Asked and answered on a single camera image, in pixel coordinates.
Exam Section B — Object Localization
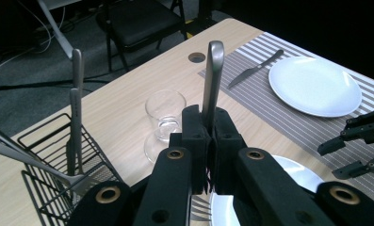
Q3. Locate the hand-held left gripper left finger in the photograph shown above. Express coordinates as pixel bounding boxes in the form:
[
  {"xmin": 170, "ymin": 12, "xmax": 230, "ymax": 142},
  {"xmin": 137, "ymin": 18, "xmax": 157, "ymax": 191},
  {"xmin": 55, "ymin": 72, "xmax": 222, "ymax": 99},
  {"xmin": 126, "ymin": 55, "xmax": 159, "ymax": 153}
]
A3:
[{"xmin": 169, "ymin": 105, "xmax": 212, "ymax": 196}]

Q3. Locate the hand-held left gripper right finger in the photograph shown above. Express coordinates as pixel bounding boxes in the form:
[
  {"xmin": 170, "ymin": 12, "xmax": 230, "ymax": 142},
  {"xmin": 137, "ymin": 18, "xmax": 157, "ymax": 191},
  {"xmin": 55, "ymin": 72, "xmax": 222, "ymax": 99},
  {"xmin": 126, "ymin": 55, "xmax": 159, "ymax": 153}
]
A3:
[{"xmin": 211, "ymin": 106, "xmax": 249, "ymax": 195}]

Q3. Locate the white plate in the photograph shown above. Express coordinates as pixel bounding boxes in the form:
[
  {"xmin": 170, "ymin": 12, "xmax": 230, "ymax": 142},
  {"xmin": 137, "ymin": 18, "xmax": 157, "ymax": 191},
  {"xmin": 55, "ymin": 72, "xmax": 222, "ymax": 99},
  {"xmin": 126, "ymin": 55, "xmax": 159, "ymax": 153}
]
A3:
[
  {"xmin": 209, "ymin": 154, "xmax": 324, "ymax": 226},
  {"xmin": 268, "ymin": 56, "xmax": 363, "ymax": 118}
]

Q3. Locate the silver metal fork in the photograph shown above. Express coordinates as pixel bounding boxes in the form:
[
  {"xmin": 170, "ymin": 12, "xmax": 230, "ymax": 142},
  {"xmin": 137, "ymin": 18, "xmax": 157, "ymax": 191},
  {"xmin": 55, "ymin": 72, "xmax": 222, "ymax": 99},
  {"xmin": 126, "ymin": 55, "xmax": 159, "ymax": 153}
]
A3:
[{"xmin": 190, "ymin": 40, "xmax": 226, "ymax": 220}]

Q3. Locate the silver metal knife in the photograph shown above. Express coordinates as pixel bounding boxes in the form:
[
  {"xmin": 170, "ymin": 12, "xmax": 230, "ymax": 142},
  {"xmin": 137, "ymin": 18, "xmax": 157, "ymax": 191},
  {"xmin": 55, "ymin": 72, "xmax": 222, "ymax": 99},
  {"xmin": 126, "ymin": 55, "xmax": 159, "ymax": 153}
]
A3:
[{"xmin": 227, "ymin": 49, "xmax": 285, "ymax": 89}]

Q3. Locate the black wire cutlery rack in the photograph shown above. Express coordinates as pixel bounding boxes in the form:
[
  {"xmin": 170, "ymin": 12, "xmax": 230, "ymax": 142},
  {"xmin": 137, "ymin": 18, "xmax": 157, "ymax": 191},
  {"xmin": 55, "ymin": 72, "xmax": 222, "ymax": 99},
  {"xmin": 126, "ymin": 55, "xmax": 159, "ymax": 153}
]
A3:
[{"xmin": 16, "ymin": 112, "xmax": 126, "ymax": 226}]

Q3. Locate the grey striped placemat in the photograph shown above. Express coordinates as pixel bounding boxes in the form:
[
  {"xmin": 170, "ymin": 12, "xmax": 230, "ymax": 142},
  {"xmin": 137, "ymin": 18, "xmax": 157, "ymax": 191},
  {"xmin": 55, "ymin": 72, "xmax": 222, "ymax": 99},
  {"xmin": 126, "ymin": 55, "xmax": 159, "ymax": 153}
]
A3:
[{"xmin": 197, "ymin": 31, "xmax": 374, "ymax": 210}]

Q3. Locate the black base with hazard stripes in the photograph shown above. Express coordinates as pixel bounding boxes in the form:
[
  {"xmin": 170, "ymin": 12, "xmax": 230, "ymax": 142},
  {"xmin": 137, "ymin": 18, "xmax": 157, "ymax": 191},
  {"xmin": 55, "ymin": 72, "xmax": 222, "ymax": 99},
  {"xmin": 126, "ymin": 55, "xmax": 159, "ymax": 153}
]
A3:
[{"xmin": 183, "ymin": 0, "xmax": 230, "ymax": 37}]

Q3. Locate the black folding chair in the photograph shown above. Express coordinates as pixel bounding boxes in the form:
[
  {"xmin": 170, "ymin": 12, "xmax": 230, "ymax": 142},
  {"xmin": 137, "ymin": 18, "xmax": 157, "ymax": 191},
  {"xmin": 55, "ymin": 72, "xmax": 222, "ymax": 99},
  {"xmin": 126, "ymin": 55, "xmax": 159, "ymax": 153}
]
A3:
[{"xmin": 95, "ymin": 0, "xmax": 188, "ymax": 73}]

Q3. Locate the black floor cable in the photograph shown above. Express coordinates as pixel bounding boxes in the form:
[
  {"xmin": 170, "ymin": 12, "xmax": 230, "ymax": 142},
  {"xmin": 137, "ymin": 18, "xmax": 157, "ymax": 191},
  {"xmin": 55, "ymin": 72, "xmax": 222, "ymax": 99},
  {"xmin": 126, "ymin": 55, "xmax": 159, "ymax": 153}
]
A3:
[{"xmin": 0, "ymin": 74, "xmax": 110, "ymax": 93}]

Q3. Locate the white desk frame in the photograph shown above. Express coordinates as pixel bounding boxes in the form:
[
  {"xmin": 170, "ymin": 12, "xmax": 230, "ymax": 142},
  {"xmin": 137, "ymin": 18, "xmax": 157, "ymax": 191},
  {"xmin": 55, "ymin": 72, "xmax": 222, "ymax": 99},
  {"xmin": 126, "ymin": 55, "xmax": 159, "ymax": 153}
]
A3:
[{"xmin": 37, "ymin": 0, "xmax": 74, "ymax": 60}]

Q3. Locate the white cable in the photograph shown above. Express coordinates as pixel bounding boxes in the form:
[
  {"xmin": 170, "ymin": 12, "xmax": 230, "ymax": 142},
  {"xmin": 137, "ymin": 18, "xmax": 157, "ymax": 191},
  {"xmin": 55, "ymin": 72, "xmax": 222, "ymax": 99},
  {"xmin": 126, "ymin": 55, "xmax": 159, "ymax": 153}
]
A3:
[{"xmin": 0, "ymin": 6, "xmax": 66, "ymax": 78}]

